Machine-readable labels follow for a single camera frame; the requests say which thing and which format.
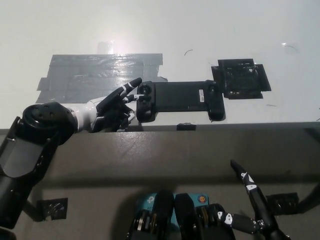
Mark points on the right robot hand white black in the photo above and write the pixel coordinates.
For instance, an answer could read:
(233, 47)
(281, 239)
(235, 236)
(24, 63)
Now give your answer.
(260, 205)

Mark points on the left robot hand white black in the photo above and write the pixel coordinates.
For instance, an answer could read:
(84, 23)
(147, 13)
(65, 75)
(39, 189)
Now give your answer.
(110, 110)

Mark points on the black game controller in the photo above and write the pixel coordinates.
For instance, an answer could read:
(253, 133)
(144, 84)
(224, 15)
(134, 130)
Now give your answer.
(180, 96)

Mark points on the robot torso black teal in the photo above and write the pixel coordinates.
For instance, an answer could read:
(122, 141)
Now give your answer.
(165, 207)

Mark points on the black floor tape patch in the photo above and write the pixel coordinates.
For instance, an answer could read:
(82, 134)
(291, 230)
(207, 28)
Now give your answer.
(282, 203)
(53, 208)

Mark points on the black table leg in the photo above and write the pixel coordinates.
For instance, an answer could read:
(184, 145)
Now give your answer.
(32, 212)
(312, 196)

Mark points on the small black tape strip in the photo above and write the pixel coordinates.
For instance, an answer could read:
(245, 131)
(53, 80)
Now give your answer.
(186, 127)

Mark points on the black tape square patch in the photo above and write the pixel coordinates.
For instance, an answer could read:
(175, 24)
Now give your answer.
(240, 78)

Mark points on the grey duct tape patch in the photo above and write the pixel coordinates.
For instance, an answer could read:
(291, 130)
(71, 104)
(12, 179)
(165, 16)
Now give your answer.
(87, 72)

